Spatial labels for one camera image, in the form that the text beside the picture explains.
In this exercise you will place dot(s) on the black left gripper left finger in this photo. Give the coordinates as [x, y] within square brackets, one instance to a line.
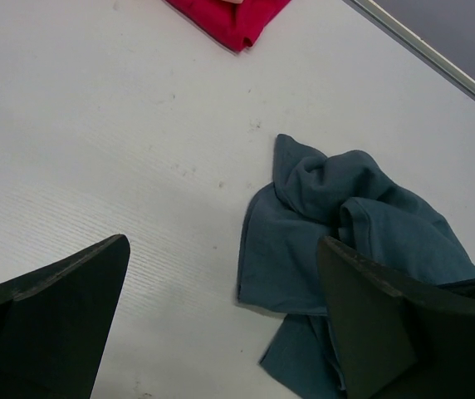
[55, 321]

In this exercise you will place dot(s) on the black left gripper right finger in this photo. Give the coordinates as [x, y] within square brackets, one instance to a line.
[396, 337]

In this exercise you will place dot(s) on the teal blue t shirt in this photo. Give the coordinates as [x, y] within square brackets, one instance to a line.
[346, 197]

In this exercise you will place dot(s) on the folded magenta t shirt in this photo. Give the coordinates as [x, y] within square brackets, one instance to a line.
[235, 26]

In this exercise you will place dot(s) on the aluminium table edge rail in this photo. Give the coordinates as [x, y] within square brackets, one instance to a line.
[442, 33]

